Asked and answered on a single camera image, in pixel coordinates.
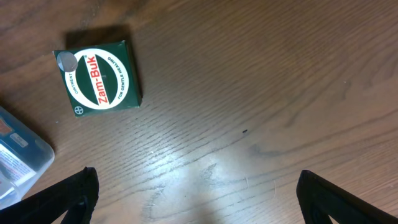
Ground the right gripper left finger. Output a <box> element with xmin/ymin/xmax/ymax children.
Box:
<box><xmin>1</xmin><ymin>167</ymin><xmax>99</xmax><ymax>224</ymax></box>

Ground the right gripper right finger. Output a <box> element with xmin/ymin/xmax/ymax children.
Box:
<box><xmin>296</xmin><ymin>170</ymin><xmax>397</xmax><ymax>224</ymax></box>

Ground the clear plastic container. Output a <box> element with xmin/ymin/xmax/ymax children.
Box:
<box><xmin>1</xmin><ymin>108</ymin><xmax>55</xmax><ymax>209</ymax></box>

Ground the dark green square box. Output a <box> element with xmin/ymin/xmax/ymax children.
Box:
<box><xmin>53</xmin><ymin>40</ymin><xmax>142</xmax><ymax>117</ymax></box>

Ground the blue medicine box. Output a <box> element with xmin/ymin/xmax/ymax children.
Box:
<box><xmin>1</xmin><ymin>118</ymin><xmax>37</xmax><ymax>200</ymax></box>

